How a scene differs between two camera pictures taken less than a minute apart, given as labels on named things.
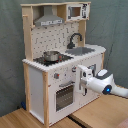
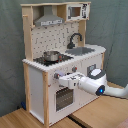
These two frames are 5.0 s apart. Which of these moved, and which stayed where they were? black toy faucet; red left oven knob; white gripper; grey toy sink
Moved: white gripper
Stayed: red left oven knob; grey toy sink; black toy faucet
